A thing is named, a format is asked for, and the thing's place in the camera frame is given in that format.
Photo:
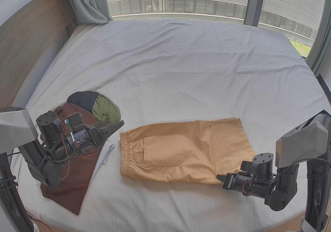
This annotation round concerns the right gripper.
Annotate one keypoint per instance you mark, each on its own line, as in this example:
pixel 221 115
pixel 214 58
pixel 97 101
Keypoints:
pixel 238 182

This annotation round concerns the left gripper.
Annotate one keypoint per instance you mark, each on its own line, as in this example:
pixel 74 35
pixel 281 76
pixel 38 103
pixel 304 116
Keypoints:
pixel 85 138

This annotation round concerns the tan shorts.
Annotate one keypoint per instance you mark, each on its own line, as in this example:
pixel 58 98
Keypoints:
pixel 181 153

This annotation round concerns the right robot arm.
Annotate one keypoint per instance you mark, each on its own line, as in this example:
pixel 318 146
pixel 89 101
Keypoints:
pixel 297 145

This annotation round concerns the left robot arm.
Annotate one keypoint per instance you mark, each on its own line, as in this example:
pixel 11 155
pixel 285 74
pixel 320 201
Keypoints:
pixel 31 156

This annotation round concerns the bed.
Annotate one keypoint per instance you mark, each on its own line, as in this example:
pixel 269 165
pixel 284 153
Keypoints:
pixel 165 57

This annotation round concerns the green garment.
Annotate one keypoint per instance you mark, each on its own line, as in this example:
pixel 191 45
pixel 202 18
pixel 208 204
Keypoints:
pixel 106 109

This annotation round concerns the white garment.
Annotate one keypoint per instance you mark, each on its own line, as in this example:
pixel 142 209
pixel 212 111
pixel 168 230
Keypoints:
pixel 104 152

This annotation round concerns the black garment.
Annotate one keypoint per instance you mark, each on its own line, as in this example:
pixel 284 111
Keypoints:
pixel 80 99

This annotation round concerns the brown garment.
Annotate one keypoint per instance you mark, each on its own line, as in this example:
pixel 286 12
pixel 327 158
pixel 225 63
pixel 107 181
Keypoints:
pixel 75 182

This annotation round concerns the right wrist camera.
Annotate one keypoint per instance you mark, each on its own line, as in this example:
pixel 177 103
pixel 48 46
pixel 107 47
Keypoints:
pixel 247 166

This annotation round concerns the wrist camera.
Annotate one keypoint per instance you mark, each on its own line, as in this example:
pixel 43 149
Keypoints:
pixel 247 166
pixel 75 121

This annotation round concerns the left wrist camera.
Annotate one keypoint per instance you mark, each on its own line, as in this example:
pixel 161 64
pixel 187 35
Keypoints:
pixel 75 121

